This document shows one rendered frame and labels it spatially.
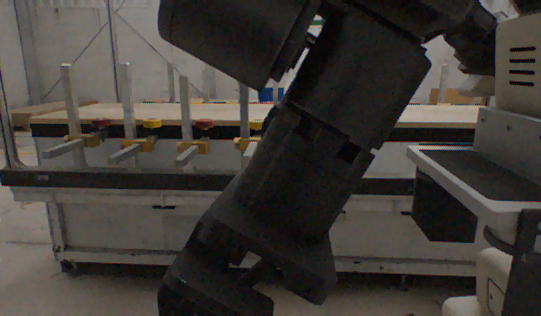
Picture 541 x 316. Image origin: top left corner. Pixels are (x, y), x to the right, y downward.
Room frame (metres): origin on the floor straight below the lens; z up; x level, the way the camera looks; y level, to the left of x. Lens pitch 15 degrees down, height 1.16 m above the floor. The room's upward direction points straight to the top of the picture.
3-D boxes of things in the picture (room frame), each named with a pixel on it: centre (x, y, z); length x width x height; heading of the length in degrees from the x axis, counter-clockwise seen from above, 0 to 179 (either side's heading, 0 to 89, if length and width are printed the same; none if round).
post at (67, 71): (1.55, 0.84, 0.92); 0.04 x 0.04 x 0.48; 86
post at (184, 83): (1.52, 0.35, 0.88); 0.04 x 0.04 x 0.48; 86
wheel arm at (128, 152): (1.48, 0.56, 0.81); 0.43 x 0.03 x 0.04; 176
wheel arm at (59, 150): (1.50, 0.81, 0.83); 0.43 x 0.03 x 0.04; 176
